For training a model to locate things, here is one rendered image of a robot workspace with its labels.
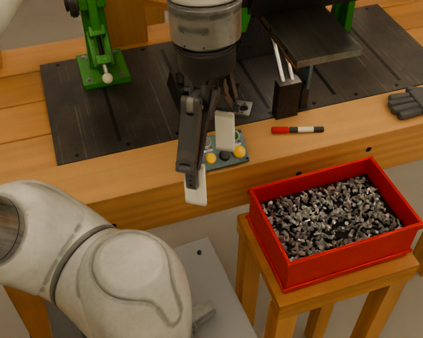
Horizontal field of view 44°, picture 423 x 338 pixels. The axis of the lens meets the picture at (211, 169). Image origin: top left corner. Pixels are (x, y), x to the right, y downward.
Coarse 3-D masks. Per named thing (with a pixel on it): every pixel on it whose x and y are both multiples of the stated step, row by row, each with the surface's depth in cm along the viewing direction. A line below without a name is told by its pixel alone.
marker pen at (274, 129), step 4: (272, 128) 131; (276, 128) 130; (280, 128) 130; (284, 128) 130; (288, 128) 130; (292, 128) 130; (296, 128) 130; (300, 128) 130; (304, 128) 130; (308, 128) 130; (312, 128) 130; (316, 128) 131; (320, 128) 131; (272, 132) 131; (276, 132) 131; (280, 132) 131; (284, 132) 131; (292, 132) 131; (296, 132) 131; (300, 132) 131; (304, 132) 131; (308, 132) 131
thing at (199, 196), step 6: (204, 168) 70; (198, 174) 70; (204, 174) 70; (204, 180) 71; (204, 186) 71; (186, 192) 73; (192, 192) 72; (198, 192) 72; (204, 192) 72; (186, 198) 73; (192, 198) 73; (198, 198) 73; (204, 198) 72; (198, 204) 73; (204, 204) 73
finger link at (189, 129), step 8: (184, 96) 65; (184, 104) 65; (200, 104) 64; (184, 112) 65; (200, 112) 65; (184, 120) 65; (192, 120) 65; (200, 120) 65; (184, 128) 66; (192, 128) 65; (200, 128) 66; (184, 136) 66; (192, 136) 65; (184, 144) 66; (192, 144) 66; (184, 152) 66; (192, 152) 66; (176, 160) 67; (184, 160) 66; (192, 160) 66; (176, 168) 67; (192, 168) 66
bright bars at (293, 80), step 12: (276, 48) 128; (276, 60) 128; (288, 72) 129; (276, 84) 129; (288, 84) 127; (300, 84) 129; (276, 96) 131; (288, 96) 130; (276, 108) 133; (288, 108) 133
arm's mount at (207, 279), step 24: (192, 264) 103; (216, 264) 103; (192, 288) 99; (216, 288) 99; (48, 312) 96; (216, 312) 96; (240, 312) 96; (72, 336) 93; (216, 336) 93; (240, 336) 93
